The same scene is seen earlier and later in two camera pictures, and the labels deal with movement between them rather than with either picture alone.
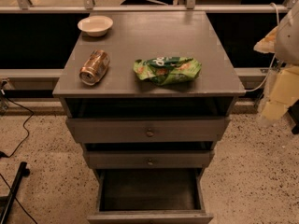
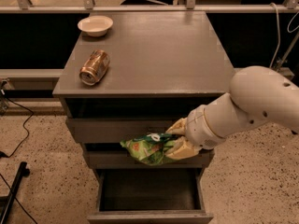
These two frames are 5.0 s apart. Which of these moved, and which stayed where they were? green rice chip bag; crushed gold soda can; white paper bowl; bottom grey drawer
Moved: green rice chip bag
Stayed: crushed gold soda can; white paper bowl; bottom grey drawer
